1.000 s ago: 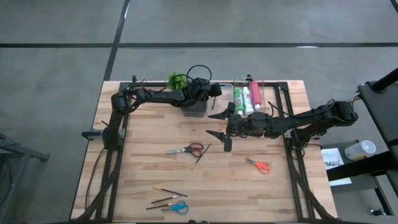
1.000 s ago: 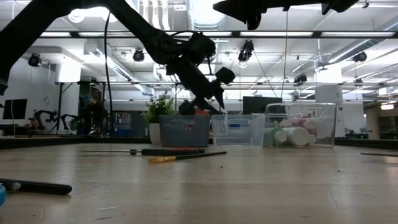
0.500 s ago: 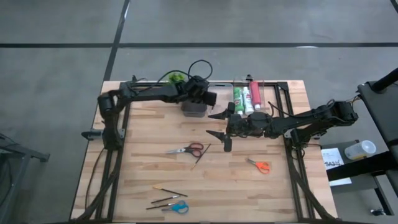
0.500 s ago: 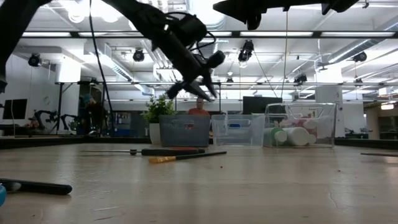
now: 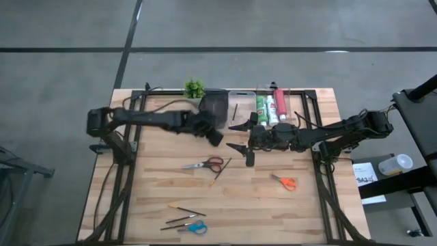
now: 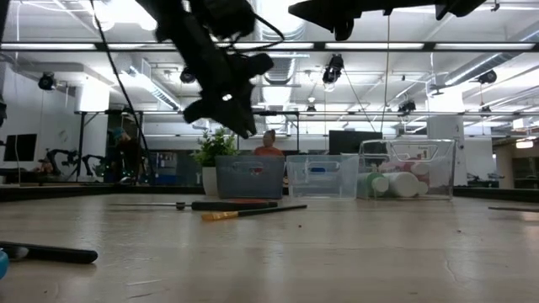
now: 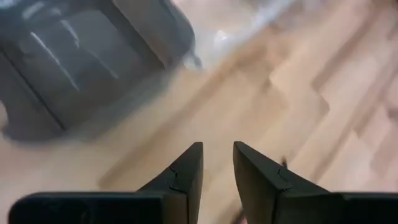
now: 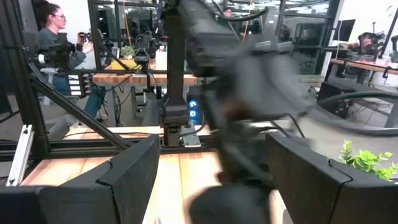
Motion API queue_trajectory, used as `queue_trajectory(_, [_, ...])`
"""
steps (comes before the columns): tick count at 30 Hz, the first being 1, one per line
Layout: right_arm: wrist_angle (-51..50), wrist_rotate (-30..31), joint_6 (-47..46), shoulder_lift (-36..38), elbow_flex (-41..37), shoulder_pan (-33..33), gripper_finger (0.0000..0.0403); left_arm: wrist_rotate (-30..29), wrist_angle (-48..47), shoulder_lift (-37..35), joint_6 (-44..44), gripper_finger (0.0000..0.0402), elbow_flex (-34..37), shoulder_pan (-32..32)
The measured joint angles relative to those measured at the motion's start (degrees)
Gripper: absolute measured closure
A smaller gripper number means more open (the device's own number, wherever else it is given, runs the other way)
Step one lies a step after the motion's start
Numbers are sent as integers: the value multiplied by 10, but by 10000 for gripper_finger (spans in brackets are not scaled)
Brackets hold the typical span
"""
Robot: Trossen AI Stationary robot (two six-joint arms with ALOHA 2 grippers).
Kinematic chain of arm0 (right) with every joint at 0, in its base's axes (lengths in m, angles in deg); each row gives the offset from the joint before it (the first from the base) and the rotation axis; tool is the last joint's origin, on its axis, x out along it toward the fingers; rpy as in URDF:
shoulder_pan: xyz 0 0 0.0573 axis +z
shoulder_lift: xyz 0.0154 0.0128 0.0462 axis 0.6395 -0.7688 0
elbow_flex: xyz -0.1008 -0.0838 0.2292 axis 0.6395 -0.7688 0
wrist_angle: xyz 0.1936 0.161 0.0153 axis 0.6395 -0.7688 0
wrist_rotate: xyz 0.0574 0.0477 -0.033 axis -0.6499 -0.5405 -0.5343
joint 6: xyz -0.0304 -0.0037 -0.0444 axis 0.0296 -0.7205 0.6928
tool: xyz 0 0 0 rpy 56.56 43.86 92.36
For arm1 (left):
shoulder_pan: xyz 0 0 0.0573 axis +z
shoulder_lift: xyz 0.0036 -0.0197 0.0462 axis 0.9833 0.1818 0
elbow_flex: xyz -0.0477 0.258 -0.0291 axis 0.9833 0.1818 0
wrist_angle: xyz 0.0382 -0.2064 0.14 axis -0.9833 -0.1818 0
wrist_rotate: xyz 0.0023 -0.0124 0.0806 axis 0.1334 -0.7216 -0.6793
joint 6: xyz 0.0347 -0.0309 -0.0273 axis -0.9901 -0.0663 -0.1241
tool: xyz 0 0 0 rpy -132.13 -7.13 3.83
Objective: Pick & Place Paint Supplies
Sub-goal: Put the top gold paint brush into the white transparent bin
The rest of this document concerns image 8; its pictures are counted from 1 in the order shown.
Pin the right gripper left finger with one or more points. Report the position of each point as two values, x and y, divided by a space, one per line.
124 186

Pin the black equipment box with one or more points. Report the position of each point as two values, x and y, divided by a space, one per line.
332 96

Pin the silver aluminium extrusion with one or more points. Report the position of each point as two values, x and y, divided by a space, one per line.
20 155

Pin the white jug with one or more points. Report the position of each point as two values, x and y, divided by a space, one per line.
161 59

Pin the wooden background table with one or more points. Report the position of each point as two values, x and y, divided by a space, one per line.
140 79

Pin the wooden background desk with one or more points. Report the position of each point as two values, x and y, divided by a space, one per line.
360 65

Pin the black computer monitor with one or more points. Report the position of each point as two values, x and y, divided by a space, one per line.
345 29

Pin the green potted plant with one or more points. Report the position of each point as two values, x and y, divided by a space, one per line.
367 161

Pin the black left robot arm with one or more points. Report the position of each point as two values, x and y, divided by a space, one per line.
175 62

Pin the person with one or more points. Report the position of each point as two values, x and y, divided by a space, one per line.
49 40
228 13

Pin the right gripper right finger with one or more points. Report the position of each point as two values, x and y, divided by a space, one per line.
311 193

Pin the computer tower with blue lights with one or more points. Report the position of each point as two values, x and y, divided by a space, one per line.
193 112

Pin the black background robot arm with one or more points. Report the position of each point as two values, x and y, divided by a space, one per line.
59 54
370 42

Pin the yellow object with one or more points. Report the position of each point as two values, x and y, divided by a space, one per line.
122 64

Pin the small background potted plant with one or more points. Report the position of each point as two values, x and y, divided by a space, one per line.
127 51

